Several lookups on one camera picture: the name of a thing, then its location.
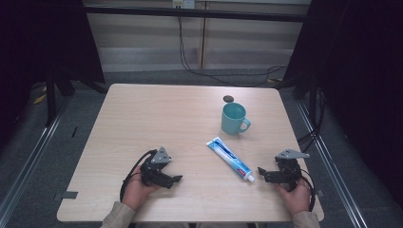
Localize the black curtain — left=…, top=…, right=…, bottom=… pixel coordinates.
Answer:
left=282, top=0, right=403, bottom=208
left=0, top=0, right=106, bottom=143

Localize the metal floor rail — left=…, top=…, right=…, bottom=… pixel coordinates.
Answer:
left=296, top=100, right=370, bottom=228
left=0, top=94, right=72, bottom=219

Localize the black tape strip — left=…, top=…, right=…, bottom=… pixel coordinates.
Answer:
left=51, top=190, right=79, bottom=201

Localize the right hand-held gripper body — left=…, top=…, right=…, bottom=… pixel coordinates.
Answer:
left=273, top=148, right=312, bottom=192

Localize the black stand leg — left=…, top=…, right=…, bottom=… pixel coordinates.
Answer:
left=44, top=70, right=77, bottom=127

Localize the white wall socket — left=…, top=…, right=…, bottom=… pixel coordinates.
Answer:
left=171, top=0, right=196, bottom=10

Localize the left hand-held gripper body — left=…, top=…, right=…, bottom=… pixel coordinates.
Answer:
left=140, top=146, right=174, bottom=188

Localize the person's right hand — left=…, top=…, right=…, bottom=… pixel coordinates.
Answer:
left=275, top=179, right=313, bottom=217

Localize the black horizontal bar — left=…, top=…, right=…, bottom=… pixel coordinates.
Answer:
left=83, top=4, right=313, bottom=23

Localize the black hanging wall cable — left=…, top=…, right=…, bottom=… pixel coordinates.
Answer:
left=176, top=6, right=289, bottom=88

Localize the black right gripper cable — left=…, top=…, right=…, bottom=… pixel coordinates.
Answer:
left=298, top=169, right=317, bottom=213

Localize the white and blue toothpaste tube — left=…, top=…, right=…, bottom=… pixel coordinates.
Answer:
left=205, top=136, right=257, bottom=183

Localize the person's left hand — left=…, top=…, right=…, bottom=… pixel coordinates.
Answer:
left=121, top=165, right=161, bottom=212

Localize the yellow floor tape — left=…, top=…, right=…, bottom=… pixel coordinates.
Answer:
left=32, top=85, right=48, bottom=105

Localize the teal mug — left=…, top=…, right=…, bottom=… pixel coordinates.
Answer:
left=221, top=102, right=252, bottom=136

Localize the black cable bundle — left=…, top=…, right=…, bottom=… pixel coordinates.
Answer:
left=296, top=86, right=328, bottom=154

